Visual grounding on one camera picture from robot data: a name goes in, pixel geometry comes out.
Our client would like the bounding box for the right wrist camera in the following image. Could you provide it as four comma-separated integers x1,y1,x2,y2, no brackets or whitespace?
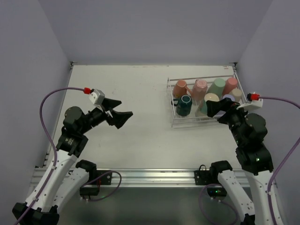
237,99,263,111

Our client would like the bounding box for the coral pink cup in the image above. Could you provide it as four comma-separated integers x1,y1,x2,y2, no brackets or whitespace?
222,77,238,95

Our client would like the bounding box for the orange mug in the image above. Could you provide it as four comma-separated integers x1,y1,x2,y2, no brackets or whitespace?
173,79,192,98

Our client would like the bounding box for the lavender cup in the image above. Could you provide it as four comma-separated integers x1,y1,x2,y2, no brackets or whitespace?
222,94,235,102

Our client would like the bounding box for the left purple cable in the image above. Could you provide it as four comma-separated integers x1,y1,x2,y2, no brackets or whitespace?
12,87,91,225

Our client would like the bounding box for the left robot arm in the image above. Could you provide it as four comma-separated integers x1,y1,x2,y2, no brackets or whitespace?
12,98,133,225

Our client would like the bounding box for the right black control box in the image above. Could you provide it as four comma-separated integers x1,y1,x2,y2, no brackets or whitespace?
207,187,227,200

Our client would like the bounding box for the black control box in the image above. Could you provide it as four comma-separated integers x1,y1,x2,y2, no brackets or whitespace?
207,187,227,200
79,187,100,199

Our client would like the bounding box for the beige cup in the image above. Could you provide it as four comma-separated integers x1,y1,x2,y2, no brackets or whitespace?
230,88,243,103

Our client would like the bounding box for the clear wire dish rack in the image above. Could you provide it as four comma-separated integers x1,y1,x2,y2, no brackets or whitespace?
167,73,247,127

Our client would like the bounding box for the dark green mug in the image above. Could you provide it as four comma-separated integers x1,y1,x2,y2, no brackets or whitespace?
172,95,192,117

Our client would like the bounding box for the pink mug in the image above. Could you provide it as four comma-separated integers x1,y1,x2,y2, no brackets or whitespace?
192,79,208,101

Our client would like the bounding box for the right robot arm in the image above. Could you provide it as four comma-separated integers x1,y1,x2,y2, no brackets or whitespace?
206,94,284,225

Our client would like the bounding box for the cream and mint floral mug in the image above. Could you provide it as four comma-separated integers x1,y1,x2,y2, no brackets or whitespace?
195,93,219,117

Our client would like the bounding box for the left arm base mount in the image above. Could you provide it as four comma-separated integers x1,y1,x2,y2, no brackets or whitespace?
75,170,112,187

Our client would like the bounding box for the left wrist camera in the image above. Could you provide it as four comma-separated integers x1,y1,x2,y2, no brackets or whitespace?
89,89,105,105

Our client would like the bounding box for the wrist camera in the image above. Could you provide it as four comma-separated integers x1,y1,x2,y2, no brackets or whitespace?
89,89,105,105
237,99,263,111

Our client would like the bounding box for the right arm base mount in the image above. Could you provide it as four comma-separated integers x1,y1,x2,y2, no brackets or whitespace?
194,161,233,186

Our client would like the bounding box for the light green cup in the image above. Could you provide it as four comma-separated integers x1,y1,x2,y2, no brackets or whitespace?
207,78,226,98

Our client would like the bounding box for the aluminium mounting rail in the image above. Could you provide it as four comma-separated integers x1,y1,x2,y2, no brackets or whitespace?
29,167,277,188

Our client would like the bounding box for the left black control box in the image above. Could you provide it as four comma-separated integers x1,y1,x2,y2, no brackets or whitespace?
79,187,100,199

